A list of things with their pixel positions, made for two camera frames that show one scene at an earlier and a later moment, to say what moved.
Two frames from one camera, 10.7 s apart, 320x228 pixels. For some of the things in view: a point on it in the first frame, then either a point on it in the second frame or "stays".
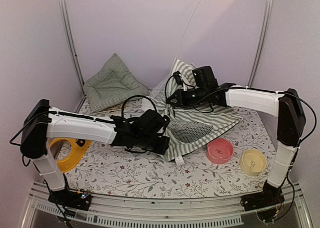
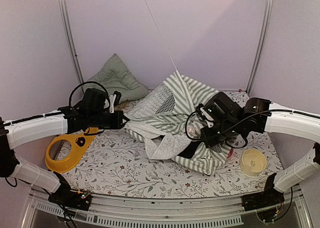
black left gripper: [164, 145] to [117, 124]
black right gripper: [179, 101] to [210, 141]
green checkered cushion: [112, 85] stays
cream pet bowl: [252, 162] stays
